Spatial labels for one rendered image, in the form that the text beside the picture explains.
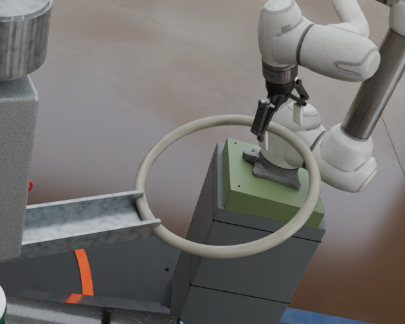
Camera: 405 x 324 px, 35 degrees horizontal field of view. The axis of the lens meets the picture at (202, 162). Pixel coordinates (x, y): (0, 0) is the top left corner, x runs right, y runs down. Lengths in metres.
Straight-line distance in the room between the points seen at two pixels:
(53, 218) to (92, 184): 1.80
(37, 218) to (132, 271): 1.43
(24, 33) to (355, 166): 1.33
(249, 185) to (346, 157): 0.34
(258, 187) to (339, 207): 1.67
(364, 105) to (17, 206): 1.18
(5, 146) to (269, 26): 0.65
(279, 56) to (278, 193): 0.80
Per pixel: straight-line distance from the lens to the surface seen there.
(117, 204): 1.65
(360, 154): 2.14
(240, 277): 2.44
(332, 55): 1.46
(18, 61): 1.12
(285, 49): 1.50
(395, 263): 3.66
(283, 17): 1.49
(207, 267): 2.40
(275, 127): 1.79
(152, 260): 3.05
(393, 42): 2.01
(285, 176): 2.29
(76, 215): 1.62
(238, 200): 2.17
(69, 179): 3.41
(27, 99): 1.17
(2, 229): 1.36
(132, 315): 1.76
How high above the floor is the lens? 2.18
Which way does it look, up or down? 36 degrees down
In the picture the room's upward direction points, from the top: 18 degrees clockwise
